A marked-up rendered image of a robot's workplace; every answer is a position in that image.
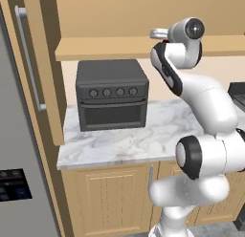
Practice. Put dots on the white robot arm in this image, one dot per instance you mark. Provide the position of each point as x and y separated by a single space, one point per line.
210 100

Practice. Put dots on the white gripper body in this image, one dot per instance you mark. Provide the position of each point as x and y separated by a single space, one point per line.
159 33

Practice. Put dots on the grey fridge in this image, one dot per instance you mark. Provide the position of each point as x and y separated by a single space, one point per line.
16 135

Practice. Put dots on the dark grey toaster oven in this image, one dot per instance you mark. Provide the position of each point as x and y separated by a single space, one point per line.
111 94

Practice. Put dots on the small red object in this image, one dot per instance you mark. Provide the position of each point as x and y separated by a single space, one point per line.
165 41

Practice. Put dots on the tan base cabinet door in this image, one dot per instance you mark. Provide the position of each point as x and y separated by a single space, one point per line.
223 209
108 199

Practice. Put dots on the tan wall cabinet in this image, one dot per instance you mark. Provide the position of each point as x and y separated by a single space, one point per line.
111 24

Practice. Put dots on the black hob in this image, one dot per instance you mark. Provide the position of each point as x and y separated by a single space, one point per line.
237 94

